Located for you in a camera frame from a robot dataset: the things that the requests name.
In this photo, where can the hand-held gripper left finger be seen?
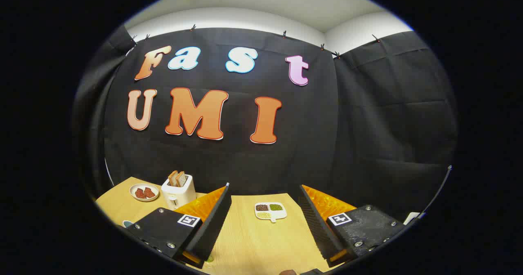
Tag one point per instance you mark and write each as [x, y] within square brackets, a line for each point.
[212, 226]

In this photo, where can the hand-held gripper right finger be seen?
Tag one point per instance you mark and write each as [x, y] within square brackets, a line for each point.
[316, 226]

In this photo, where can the white cup with blue inside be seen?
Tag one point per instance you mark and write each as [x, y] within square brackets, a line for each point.
[128, 223]

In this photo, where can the round wooden table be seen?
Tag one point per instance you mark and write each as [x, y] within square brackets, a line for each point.
[253, 242]

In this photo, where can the white toaster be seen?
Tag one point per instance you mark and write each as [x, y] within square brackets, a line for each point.
[179, 193]

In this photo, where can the white divided dish with beans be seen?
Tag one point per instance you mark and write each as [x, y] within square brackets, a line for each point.
[270, 211]

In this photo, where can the toasted bread slice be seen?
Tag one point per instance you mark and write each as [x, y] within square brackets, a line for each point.
[173, 178]
[181, 179]

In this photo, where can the red-brown meat piece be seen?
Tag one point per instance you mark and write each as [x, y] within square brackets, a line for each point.
[149, 192]
[140, 193]

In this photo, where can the small beige plate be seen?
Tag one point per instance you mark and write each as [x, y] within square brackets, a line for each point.
[141, 185]

